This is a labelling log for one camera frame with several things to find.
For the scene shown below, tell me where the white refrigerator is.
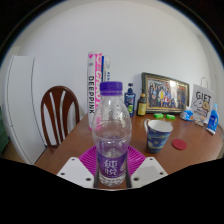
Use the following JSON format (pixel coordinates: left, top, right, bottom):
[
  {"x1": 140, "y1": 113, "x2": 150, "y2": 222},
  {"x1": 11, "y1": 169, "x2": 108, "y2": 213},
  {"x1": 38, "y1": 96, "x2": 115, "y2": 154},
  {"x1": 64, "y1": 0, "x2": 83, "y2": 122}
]
[{"x1": 5, "y1": 54, "x2": 46, "y2": 165}]

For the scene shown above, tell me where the white paper gift bag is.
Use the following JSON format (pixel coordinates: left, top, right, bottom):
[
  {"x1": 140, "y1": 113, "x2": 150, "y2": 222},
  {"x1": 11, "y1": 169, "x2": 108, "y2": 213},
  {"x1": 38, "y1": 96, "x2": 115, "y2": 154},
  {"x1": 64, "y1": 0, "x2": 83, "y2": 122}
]
[{"x1": 189, "y1": 76, "x2": 215, "y2": 123}]

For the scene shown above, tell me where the blue white tissue pack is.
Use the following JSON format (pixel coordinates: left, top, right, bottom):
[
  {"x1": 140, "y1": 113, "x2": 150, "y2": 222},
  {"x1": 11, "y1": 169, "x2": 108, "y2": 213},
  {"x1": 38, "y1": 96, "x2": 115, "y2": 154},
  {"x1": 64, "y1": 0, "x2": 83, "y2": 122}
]
[{"x1": 180, "y1": 106, "x2": 195, "y2": 122}]

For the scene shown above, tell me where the dark blue bottle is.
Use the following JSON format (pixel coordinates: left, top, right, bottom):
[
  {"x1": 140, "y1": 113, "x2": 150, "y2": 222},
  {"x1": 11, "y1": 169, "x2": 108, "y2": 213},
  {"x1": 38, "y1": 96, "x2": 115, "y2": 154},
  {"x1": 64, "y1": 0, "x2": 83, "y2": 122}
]
[{"x1": 123, "y1": 82, "x2": 137, "y2": 118}]

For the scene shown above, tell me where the pink and white tube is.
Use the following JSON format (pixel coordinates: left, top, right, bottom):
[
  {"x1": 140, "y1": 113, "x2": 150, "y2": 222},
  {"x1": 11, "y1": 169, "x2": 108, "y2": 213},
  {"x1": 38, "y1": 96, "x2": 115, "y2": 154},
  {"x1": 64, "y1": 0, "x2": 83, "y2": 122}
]
[{"x1": 87, "y1": 51, "x2": 104, "y2": 131}]

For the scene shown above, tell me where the clear purple-capped water bottle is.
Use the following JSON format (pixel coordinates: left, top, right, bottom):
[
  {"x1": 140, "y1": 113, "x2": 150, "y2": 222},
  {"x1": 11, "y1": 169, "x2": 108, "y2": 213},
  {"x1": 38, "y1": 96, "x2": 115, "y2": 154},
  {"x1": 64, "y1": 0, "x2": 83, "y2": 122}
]
[{"x1": 91, "y1": 80, "x2": 133, "y2": 188}]

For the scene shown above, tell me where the framed group photo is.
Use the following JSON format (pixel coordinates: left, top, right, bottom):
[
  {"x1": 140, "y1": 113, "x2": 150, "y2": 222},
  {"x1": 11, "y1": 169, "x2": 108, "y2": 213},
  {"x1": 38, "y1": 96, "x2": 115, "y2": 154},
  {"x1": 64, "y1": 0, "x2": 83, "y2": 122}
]
[{"x1": 141, "y1": 71, "x2": 190, "y2": 115}]

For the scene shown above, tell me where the amber bottle yellow label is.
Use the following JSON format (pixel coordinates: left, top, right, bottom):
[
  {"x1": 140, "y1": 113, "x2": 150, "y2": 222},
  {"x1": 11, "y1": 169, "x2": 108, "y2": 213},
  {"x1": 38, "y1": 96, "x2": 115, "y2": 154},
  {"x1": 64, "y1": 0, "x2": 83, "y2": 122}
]
[{"x1": 136, "y1": 92, "x2": 148, "y2": 117}]

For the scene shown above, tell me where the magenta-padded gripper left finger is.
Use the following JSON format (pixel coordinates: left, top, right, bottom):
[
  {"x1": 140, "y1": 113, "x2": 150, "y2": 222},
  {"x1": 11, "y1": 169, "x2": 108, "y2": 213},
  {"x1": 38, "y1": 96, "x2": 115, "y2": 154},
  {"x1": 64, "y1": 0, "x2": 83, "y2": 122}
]
[{"x1": 56, "y1": 145, "x2": 100, "y2": 190}]

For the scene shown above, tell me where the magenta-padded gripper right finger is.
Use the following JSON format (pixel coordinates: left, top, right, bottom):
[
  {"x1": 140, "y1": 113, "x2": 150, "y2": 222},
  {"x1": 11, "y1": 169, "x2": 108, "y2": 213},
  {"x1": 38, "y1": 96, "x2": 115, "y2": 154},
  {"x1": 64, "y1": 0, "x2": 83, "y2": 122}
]
[{"x1": 125, "y1": 145, "x2": 169, "y2": 190}]

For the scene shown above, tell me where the blue and white tube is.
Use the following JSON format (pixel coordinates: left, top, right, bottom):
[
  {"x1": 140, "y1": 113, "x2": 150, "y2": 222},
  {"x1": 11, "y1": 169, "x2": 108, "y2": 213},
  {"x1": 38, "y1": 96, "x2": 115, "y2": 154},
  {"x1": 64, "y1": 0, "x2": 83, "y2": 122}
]
[{"x1": 101, "y1": 54, "x2": 112, "y2": 84}]

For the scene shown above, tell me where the brown wooden chair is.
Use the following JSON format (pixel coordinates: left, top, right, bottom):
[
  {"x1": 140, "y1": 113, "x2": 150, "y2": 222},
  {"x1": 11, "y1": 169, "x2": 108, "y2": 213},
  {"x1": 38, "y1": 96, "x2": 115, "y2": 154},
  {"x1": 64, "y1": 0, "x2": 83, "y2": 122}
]
[{"x1": 40, "y1": 85, "x2": 81, "y2": 150}]

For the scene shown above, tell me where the flat round red coaster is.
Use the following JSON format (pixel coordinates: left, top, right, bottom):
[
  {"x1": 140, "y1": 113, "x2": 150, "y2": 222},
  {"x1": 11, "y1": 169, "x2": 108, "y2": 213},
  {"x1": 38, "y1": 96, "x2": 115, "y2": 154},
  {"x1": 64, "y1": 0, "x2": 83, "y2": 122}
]
[{"x1": 171, "y1": 138, "x2": 188, "y2": 151}]

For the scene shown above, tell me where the blue and white bottle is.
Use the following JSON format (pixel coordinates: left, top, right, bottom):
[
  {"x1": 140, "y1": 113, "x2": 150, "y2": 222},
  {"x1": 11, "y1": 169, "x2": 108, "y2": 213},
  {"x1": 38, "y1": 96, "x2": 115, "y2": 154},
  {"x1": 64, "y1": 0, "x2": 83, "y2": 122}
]
[{"x1": 205, "y1": 103, "x2": 220, "y2": 136}]

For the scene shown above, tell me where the blue starry patterned mug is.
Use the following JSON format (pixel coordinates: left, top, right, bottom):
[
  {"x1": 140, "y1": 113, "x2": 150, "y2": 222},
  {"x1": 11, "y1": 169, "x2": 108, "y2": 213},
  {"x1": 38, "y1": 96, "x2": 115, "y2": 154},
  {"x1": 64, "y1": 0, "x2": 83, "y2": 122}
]
[{"x1": 143, "y1": 119, "x2": 174, "y2": 154}]

